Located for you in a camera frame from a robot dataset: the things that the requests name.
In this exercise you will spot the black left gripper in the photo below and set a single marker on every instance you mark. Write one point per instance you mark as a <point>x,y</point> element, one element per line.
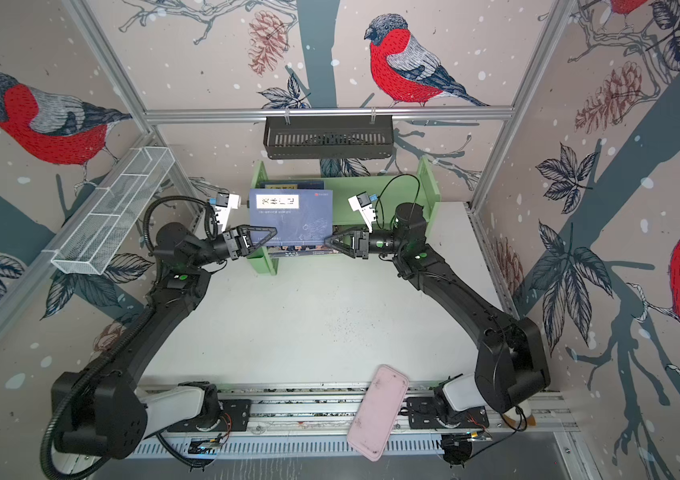
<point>237,242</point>

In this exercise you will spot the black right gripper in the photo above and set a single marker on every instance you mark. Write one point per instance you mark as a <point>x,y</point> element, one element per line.
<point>365,243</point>

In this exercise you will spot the colourful illustrated thick book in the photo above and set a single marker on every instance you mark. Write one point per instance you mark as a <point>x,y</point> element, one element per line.
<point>299,251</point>

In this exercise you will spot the blue book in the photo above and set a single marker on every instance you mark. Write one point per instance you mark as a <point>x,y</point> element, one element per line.
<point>294,185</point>
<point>302,217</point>

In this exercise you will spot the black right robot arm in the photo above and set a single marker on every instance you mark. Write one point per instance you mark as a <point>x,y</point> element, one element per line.
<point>511,366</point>

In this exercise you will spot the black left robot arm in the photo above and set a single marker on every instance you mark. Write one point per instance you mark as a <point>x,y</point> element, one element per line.
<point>98,411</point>

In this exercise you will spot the black hanging basket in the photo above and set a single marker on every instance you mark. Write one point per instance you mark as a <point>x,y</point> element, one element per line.
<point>329,137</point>

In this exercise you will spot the pink plastic tray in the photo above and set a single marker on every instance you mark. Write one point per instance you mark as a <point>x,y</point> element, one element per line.
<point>377,413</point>

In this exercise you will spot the small plush toy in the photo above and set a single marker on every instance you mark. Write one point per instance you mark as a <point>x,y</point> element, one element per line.
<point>521,417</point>

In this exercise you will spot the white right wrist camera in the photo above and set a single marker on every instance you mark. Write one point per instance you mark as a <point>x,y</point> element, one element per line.
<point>363,204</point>

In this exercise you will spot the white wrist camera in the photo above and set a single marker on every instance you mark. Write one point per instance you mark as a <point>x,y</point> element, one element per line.
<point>363,204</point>
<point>223,203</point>

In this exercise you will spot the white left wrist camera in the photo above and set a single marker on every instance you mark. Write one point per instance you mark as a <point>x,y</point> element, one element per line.
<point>223,203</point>

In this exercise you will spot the white wire mesh basket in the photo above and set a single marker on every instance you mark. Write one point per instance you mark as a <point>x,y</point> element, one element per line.
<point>97,238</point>

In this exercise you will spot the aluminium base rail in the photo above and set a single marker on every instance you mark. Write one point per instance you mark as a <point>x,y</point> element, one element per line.
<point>257,422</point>

